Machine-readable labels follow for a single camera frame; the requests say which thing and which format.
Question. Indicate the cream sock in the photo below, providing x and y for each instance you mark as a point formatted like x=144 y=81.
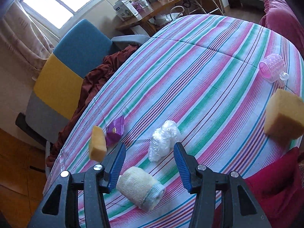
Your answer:
x=137 y=185

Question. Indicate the white cardboard box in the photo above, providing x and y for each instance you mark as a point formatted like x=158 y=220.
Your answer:
x=125 y=8

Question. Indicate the wooden desk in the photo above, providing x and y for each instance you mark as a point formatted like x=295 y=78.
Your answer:
x=152 y=11

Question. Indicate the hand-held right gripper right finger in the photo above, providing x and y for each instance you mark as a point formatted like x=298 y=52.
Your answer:
x=181 y=168

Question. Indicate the pink blanket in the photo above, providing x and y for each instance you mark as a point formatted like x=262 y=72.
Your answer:
x=277 y=14

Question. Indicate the red cloth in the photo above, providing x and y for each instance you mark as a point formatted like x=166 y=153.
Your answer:
x=268 y=194

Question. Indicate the purple snack packet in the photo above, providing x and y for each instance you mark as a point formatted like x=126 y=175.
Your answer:
x=114 y=133

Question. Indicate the blue yellow grey chair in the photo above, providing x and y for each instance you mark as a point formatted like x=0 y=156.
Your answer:
x=80 y=49

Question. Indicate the pink plastic hair roller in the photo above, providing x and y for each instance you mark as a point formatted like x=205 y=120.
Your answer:
x=270 y=66

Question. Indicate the striped bed sheet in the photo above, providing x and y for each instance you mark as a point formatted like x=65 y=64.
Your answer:
x=201 y=76

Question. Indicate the crumpled clear plastic bag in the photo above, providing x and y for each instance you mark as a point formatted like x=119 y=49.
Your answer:
x=163 y=140

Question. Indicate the window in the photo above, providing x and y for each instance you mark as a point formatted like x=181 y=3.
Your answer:
x=59 y=4

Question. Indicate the yellow sponge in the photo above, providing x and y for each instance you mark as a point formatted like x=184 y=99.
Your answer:
x=97 y=144
x=282 y=116

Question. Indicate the small purple box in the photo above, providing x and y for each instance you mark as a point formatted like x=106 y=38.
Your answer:
x=137 y=6

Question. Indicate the maroon blanket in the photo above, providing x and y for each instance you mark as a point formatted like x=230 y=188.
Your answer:
x=95 y=80

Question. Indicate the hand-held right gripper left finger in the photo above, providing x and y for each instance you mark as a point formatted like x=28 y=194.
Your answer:
x=116 y=168

